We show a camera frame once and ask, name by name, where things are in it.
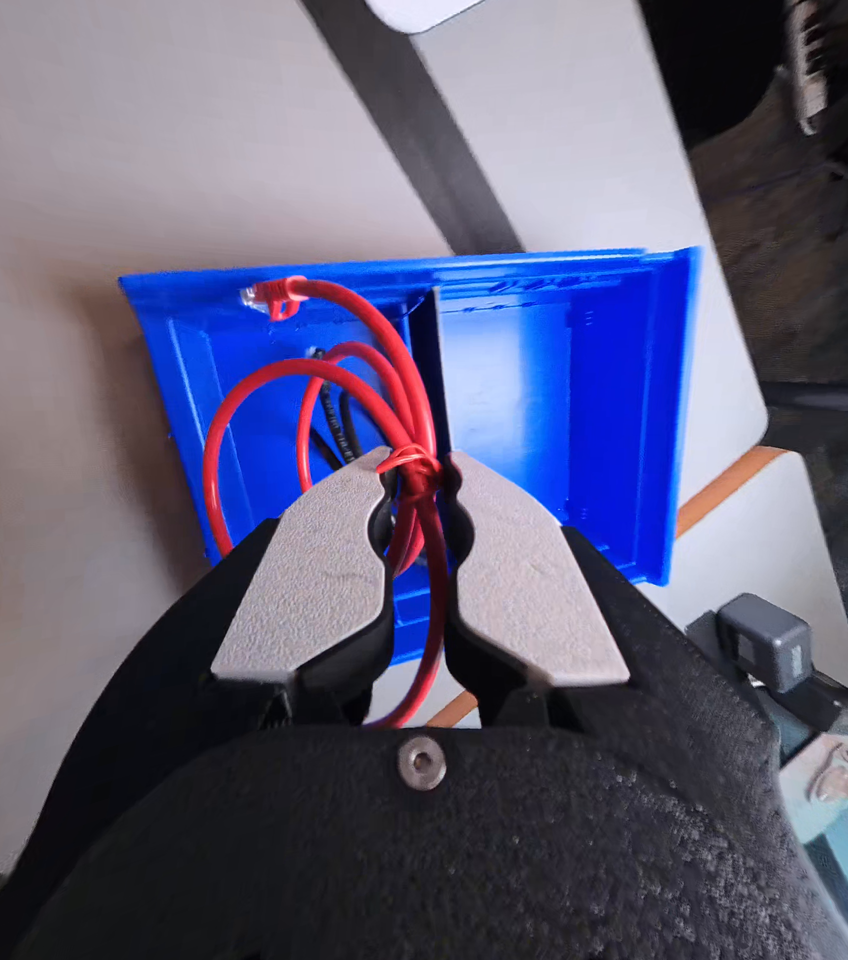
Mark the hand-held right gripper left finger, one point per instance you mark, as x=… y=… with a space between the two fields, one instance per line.
x=311 y=570

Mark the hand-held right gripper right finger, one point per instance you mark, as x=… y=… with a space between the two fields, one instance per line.
x=536 y=592

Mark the blue plastic bin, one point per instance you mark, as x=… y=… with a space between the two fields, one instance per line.
x=514 y=390

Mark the white power strip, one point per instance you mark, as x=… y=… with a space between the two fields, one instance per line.
x=806 y=67

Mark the grey action camera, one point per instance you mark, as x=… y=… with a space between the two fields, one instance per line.
x=765 y=641

